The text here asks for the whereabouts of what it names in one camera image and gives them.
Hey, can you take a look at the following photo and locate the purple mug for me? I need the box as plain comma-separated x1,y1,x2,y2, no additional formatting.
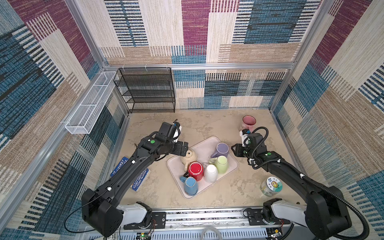
211,143,230,158

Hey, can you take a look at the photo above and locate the pink patterned mug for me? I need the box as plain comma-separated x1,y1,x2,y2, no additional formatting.
241,115,257,132

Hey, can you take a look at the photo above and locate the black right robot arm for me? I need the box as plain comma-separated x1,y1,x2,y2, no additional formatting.
231,144,370,240

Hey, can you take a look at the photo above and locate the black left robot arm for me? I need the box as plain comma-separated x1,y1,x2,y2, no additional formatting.
81,136,189,237

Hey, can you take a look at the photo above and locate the beige speckled mug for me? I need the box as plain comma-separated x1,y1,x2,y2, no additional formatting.
181,150,198,172

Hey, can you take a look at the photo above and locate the light green mug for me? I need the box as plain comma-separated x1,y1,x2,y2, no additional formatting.
209,156,229,175

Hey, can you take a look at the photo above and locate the red mug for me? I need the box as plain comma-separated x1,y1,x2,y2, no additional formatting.
183,161,204,181

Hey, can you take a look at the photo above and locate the white mug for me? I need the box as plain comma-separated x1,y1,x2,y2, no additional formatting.
204,164,218,183

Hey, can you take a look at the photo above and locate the blue mug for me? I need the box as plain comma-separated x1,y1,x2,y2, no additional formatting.
180,176,199,196

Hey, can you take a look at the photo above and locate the white plastic tray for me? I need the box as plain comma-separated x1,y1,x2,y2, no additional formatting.
167,136,239,199

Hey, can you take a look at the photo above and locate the blue book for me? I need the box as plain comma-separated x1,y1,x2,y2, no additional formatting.
110,156,150,192

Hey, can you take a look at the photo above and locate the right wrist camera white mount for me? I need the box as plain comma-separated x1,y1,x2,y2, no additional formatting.
239,129,263,147

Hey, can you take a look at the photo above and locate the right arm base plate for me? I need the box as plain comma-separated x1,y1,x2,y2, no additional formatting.
243,208,291,226

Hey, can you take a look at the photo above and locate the black wire mesh shelf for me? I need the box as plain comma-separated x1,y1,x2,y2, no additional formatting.
114,68,176,114

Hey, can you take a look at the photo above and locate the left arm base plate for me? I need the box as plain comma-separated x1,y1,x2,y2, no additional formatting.
123,212,167,231

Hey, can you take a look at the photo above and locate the aluminium front rail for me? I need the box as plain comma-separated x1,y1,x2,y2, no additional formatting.
74,206,307,240

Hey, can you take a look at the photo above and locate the white wire mesh basket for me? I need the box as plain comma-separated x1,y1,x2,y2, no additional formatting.
65,72,117,135

